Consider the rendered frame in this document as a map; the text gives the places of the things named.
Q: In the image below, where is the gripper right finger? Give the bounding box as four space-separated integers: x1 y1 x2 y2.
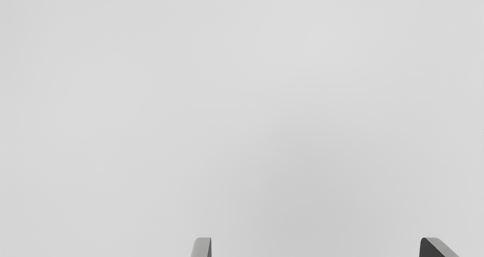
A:
419 237 460 257

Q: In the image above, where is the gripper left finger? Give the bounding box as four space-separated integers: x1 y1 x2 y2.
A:
191 237 212 257

